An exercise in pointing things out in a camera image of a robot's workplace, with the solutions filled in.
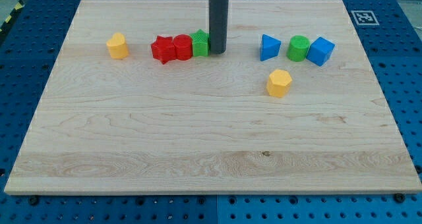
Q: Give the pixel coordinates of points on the yellow hexagon block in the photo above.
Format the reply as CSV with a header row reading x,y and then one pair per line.
x,y
279,82

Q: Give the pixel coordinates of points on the black bolt front left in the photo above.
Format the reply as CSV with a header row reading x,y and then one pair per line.
x,y
33,200

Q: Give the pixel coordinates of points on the blue triangle block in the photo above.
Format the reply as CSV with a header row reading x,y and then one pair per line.
x,y
269,48

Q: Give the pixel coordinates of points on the red cylinder block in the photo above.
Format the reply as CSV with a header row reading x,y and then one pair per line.
x,y
183,47

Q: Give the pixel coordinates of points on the yellow heart block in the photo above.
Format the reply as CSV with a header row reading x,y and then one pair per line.
x,y
117,46

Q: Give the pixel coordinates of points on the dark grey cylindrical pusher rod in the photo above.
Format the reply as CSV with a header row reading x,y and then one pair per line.
x,y
217,17

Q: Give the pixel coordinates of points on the light wooden board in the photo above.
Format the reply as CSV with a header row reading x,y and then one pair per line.
x,y
207,125

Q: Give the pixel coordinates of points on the green pentagon block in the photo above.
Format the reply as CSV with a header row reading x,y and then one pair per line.
x,y
200,43

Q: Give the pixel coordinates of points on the green cylinder block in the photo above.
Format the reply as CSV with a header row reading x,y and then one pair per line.
x,y
298,48

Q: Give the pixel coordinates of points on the black bolt front right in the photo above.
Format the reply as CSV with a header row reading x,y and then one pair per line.
x,y
399,198

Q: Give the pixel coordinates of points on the red star block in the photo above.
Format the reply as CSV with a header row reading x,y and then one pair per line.
x,y
163,49

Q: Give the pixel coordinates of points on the blue cube block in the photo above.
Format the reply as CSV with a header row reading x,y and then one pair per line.
x,y
320,51

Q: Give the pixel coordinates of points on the white fiducial marker tag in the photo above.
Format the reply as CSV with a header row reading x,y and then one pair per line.
x,y
364,18

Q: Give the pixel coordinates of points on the black bolt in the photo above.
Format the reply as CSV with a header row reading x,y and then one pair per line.
x,y
33,200
399,198

